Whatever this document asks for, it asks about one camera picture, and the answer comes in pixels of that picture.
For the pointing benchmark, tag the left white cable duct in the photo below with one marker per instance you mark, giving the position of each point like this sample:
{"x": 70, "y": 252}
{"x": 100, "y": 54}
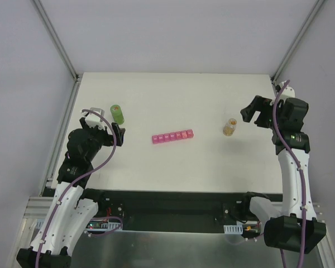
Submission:
{"x": 94, "y": 226}

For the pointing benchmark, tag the front aluminium rail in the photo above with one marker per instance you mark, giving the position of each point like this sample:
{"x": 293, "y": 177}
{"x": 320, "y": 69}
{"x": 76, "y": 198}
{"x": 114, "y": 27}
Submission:
{"x": 37, "y": 207}

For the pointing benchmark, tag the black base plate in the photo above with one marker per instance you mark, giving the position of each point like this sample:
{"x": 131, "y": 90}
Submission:
{"x": 172, "y": 211}

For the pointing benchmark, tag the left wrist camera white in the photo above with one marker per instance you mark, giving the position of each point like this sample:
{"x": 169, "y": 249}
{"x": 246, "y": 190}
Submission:
{"x": 92, "y": 120}

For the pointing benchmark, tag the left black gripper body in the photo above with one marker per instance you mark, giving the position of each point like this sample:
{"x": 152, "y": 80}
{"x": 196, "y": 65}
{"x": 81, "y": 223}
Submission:
{"x": 110, "y": 137}

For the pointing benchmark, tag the green pill bottle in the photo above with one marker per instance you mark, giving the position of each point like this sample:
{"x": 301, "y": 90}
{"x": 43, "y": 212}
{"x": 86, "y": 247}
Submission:
{"x": 117, "y": 114}

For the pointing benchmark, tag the pink weekly pill organizer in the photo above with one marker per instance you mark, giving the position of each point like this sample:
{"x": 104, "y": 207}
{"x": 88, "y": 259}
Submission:
{"x": 172, "y": 136}

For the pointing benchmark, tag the aluminium frame post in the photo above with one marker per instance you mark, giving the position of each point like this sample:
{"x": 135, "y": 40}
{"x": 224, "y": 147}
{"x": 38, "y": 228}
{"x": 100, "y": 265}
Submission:
{"x": 311, "y": 16}
{"x": 54, "y": 37}

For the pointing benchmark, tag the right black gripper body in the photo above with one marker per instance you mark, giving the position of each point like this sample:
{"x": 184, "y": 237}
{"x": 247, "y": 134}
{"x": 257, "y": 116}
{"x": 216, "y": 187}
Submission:
{"x": 260, "y": 110}

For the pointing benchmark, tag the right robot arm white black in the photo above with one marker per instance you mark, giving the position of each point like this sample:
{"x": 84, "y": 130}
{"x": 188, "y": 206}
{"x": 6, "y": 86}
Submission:
{"x": 295, "y": 225}

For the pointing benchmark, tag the left aluminium frame post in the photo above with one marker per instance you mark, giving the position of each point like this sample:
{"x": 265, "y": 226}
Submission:
{"x": 54, "y": 37}

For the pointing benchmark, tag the white cable duct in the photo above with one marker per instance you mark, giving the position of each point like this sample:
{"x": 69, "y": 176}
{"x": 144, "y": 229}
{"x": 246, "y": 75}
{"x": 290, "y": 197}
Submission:
{"x": 94, "y": 226}
{"x": 236, "y": 229}

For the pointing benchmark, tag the right aluminium frame post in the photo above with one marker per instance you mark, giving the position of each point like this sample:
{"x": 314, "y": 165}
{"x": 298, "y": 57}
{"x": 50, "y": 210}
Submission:
{"x": 311, "y": 16}

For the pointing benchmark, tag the right white cable duct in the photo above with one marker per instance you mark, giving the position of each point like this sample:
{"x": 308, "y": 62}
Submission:
{"x": 236, "y": 229}

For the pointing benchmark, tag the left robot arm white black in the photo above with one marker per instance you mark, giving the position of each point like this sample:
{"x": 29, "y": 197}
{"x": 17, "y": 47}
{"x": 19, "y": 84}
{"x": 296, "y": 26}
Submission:
{"x": 73, "y": 205}

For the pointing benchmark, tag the clear bottle with orange pills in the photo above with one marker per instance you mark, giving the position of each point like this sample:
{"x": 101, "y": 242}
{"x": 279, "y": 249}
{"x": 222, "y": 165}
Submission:
{"x": 230, "y": 127}

